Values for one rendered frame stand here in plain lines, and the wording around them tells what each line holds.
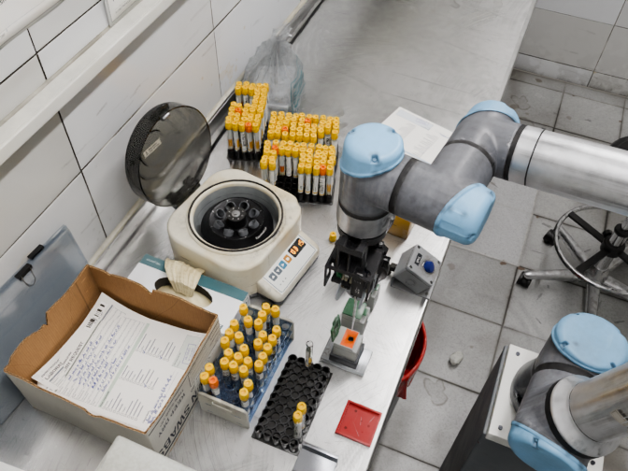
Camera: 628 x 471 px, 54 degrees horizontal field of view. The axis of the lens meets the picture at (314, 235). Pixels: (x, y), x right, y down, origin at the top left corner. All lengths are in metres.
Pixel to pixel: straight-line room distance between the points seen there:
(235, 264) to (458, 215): 0.61
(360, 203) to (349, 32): 1.30
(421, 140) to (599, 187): 0.90
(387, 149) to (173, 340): 0.64
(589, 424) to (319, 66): 1.29
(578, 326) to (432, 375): 1.22
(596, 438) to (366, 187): 0.47
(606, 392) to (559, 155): 0.31
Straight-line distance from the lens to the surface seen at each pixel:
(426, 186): 0.75
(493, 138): 0.83
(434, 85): 1.86
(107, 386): 1.20
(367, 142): 0.75
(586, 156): 0.82
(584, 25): 3.42
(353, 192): 0.78
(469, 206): 0.74
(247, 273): 1.24
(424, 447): 2.15
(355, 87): 1.82
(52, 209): 1.23
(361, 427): 1.19
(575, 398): 0.96
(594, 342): 1.08
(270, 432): 1.17
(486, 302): 2.46
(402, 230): 1.41
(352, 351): 1.18
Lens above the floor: 1.98
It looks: 51 degrees down
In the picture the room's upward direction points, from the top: 2 degrees clockwise
